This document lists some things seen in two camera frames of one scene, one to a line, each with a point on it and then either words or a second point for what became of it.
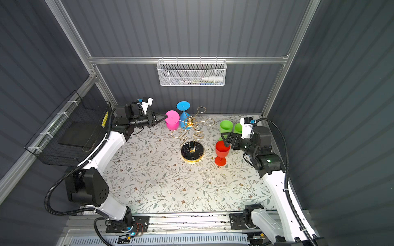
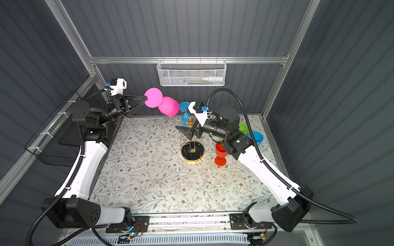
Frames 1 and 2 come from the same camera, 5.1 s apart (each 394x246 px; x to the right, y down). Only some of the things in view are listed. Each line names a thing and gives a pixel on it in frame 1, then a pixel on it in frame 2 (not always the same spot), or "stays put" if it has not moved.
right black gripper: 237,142 → 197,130
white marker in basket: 217,78 stays put
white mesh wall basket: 192,73 stays put
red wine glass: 222,152 stays put
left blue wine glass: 184,105 stays put
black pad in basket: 80,134 stays put
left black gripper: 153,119 → 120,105
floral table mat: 184,167 stays put
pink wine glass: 172,120 → 166,105
